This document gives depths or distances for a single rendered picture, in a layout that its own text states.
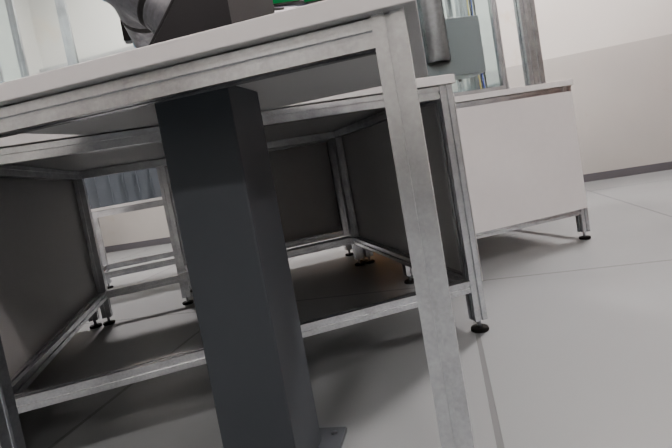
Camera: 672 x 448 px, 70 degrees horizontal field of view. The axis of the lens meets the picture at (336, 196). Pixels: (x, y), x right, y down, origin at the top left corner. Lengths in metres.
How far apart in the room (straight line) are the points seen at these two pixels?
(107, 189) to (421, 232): 3.05
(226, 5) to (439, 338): 0.67
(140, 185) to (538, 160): 2.52
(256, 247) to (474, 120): 1.74
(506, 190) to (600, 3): 3.41
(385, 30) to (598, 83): 4.94
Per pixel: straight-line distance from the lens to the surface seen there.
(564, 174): 2.79
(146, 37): 1.21
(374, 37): 0.67
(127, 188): 3.54
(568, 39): 5.56
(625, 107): 5.61
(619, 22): 5.70
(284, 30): 0.69
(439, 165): 1.78
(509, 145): 2.60
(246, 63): 0.73
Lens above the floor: 0.65
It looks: 4 degrees down
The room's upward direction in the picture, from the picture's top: 10 degrees counter-clockwise
